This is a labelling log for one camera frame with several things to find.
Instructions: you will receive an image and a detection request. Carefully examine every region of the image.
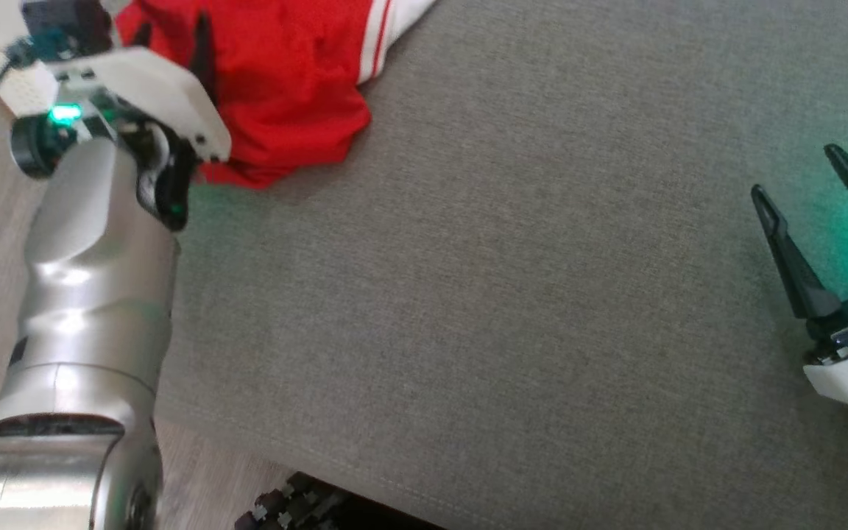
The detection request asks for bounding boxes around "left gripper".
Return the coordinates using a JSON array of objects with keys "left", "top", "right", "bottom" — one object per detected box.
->
[{"left": 47, "top": 11, "right": 232, "bottom": 164}]

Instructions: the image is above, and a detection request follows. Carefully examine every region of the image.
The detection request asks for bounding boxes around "red jersey with white sleeves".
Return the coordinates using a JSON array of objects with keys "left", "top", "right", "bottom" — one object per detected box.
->
[{"left": 111, "top": 0, "right": 439, "bottom": 191}]

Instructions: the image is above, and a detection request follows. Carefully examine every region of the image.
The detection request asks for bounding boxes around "large grey sofa seat cushion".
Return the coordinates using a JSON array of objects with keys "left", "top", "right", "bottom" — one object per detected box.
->
[{"left": 155, "top": 0, "right": 848, "bottom": 530}]

